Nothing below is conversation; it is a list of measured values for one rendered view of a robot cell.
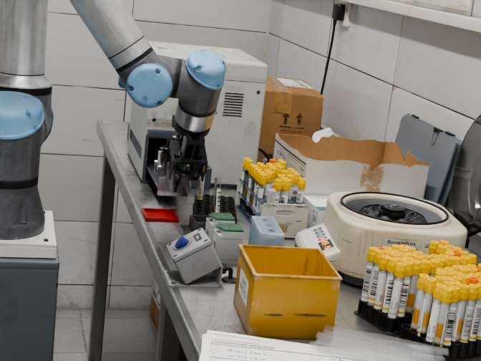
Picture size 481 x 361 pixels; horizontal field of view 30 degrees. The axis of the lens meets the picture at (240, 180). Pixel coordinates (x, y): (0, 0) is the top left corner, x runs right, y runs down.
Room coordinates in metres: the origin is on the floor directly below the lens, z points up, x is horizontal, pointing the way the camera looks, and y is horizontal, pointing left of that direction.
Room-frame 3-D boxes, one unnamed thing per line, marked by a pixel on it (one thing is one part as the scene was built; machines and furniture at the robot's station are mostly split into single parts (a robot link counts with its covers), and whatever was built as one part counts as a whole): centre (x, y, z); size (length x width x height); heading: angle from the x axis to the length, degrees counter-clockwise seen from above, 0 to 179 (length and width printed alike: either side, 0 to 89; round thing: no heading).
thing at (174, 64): (1.66, 0.19, 1.18); 0.11 x 0.11 x 0.08; 7
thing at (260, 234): (1.47, -0.06, 0.92); 0.10 x 0.07 x 0.10; 10
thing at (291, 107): (2.64, -0.07, 0.97); 0.31 x 0.23 x 0.18; 9
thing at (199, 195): (1.81, 0.05, 0.93); 0.17 x 0.09 x 0.11; 4
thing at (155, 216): (1.77, 0.16, 0.88); 0.07 x 0.07 x 0.01; 15
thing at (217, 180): (1.74, 0.04, 0.93); 0.01 x 0.01 x 0.10
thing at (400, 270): (1.31, -0.26, 0.93); 0.02 x 0.02 x 0.11
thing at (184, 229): (1.67, 0.06, 0.89); 0.09 x 0.05 x 0.04; 105
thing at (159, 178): (1.97, 0.17, 0.92); 0.21 x 0.07 x 0.05; 15
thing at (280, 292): (1.30, -0.09, 0.93); 0.13 x 0.13 x 0.10; 11
